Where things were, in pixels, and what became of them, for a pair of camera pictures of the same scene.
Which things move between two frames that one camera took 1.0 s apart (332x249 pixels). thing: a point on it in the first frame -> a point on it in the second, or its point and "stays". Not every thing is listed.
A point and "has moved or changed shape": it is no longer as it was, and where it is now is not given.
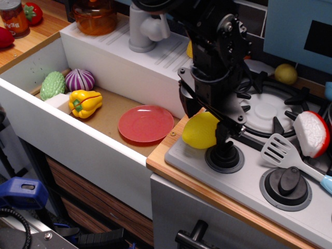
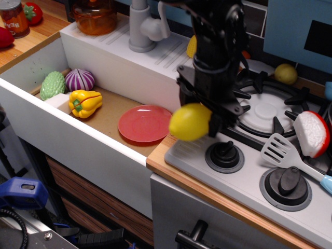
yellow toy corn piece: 189,50 stays
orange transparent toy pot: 96,17 stays
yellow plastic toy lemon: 199,130 has moved or changed shape
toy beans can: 14,18 stays
